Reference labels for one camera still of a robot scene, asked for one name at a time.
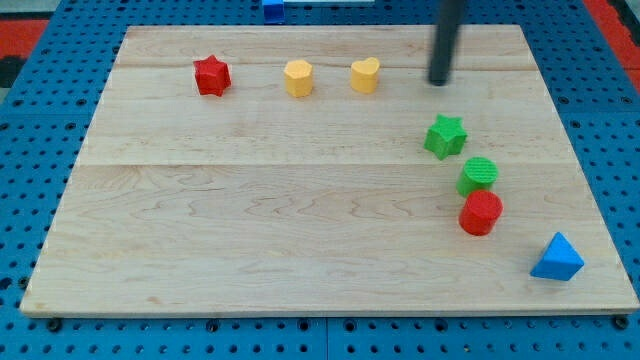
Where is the red star block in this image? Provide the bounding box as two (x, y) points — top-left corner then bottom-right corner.
(193, 55), (232, 97)

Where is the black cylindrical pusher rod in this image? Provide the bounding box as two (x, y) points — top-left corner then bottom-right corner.
(427, 0), (467, 86)

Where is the green star block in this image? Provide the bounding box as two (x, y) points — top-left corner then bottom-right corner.
(423, 114), (467, 160)

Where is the blue block at top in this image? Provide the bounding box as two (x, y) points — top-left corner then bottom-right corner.
(261, 0), (285, 25)

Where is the blue triangle block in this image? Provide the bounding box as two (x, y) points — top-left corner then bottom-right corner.
(530, 232), (585, 281)

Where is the green cylinder block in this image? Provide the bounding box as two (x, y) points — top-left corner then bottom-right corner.
(456, 157), (499, 197)

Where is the yellow heart block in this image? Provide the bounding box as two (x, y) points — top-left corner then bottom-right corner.
(350, 57), (380, 94)

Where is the wooden board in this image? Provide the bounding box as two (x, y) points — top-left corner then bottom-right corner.
(20, 25), (639, 318)

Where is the red cylinder block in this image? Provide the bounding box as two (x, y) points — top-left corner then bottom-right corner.
(458, 190), (504, 236)

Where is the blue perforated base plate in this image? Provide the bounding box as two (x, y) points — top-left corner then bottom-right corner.
(1, 0), (639, 359)

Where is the yellow hexagon block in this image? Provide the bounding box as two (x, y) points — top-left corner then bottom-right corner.
(284, 59), (313, 98)

